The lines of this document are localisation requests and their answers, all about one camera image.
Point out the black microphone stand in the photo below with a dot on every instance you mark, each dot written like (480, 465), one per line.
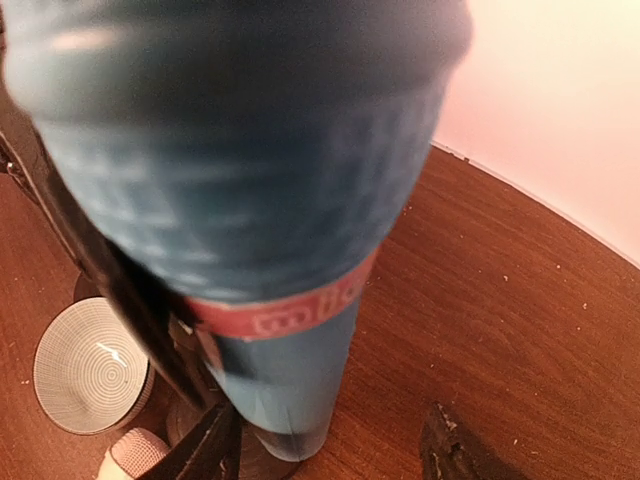
(137, 297)

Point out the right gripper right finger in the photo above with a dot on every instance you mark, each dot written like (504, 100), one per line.
(450, 450)

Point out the green ceramic bowl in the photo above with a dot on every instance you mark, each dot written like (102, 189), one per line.
(89, 374)

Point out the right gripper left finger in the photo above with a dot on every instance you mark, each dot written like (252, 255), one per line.
(210, 450)

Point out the pink toy microphone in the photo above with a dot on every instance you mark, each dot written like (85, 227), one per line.
(132, 455)

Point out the blue toy microphone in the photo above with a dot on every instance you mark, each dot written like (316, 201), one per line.
(252, 156)

